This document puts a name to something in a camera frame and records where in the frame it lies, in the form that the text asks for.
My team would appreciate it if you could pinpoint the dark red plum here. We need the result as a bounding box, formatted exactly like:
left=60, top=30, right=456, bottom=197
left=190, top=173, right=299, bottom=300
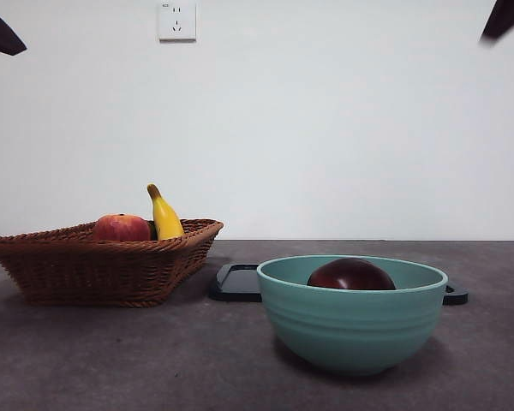
left=306, top=257, right=397, bottom=291

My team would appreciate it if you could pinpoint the teal ribbed bowl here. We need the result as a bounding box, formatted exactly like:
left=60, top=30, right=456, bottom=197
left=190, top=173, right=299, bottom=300
left=256, top=253, right=449, bottom=376

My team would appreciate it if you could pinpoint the red orange peach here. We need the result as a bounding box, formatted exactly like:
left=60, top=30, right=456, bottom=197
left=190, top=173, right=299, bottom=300
left=93, top=212, right=152, bottom=241

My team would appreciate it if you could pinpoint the yellow banana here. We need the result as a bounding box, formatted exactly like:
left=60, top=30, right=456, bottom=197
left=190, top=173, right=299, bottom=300
left=146, top=183, right=186, bottom=241

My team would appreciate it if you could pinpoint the brown wicker basket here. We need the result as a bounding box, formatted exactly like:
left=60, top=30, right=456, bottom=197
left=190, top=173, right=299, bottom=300
left=0, top=218, right=224, bottom=308

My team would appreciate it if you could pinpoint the dark rectangular tray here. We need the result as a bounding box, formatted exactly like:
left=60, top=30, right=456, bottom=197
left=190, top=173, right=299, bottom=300
left=207, top=263, right=471, bottom=307

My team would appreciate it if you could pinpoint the white wall socket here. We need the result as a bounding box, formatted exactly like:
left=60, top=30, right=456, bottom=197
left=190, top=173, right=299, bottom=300
left=158, top=1, right=197, bottom=44

